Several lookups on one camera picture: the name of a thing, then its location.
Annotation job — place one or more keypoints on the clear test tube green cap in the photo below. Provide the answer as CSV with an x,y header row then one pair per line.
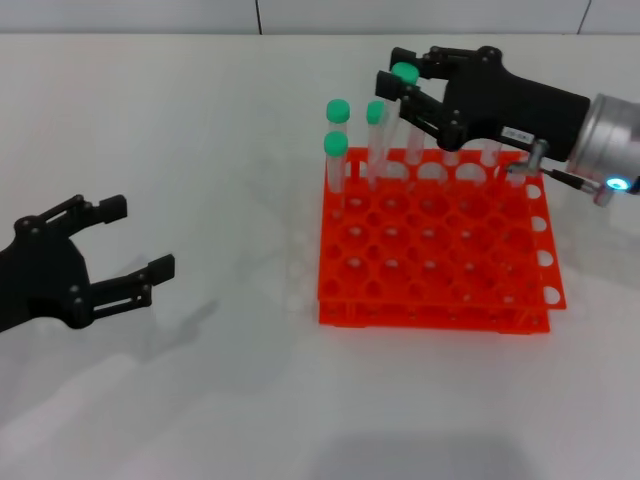
x,y
515,179
406,74
415,150
375,114
338,111
451,157
491,155
336,143

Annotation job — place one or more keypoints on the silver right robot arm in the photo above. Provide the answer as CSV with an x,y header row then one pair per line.
x,y
610,135

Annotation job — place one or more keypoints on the red test tube rack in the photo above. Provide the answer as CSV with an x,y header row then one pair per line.
x,y
450,325

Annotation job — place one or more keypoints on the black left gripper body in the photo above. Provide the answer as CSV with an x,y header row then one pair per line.
x,y
40,275

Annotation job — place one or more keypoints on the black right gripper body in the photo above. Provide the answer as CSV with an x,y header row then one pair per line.
x,y
510,110

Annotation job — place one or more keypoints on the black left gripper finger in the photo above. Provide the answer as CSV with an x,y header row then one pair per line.
x,y
114,208
161,269

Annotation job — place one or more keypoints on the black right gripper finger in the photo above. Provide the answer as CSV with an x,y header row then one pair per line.
x,y
405,55
387,84

